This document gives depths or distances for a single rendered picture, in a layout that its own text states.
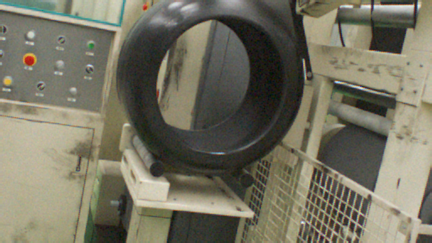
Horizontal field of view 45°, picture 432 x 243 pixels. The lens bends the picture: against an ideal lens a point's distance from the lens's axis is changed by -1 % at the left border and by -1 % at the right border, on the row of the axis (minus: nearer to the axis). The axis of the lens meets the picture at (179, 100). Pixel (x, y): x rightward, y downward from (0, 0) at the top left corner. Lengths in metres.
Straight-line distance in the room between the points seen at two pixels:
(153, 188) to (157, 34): 0.44
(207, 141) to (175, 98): 0.20
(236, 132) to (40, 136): 0.81
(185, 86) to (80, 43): 0.53
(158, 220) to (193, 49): 0.64
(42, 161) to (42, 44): 0.47
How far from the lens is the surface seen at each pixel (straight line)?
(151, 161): 1.53
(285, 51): 1.56
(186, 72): 1.86
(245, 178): 1.60
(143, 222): 1.97
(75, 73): 2.19
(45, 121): 2.18
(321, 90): 2.00
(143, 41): 1.46
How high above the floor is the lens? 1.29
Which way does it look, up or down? 7 degrees down
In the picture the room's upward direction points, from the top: 11 degrees clockwise
